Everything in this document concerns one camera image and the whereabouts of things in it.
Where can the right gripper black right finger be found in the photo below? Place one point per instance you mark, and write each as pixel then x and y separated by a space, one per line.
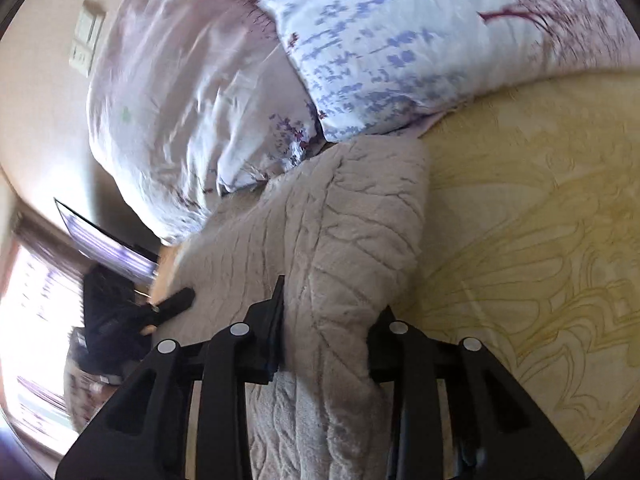
pixel 463 394

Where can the dark flat screen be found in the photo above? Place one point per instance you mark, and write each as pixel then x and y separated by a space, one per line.
pixel 130 261

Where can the orange yellow patterned bedspread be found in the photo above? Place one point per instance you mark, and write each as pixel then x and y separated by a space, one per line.
pixel 531 245

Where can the beige cable-knit garment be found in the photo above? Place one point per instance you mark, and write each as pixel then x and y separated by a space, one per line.
pixel 342 233

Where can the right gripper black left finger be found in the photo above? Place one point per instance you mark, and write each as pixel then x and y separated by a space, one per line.
pixel 142 431

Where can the blue-patterned white pillow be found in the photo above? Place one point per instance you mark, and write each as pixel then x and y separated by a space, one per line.
pixel 376 66

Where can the white floral pillow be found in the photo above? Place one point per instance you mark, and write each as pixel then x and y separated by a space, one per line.
pixel 192 100

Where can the white wall switch plate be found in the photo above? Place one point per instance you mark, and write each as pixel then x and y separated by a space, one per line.
pixel 87 32

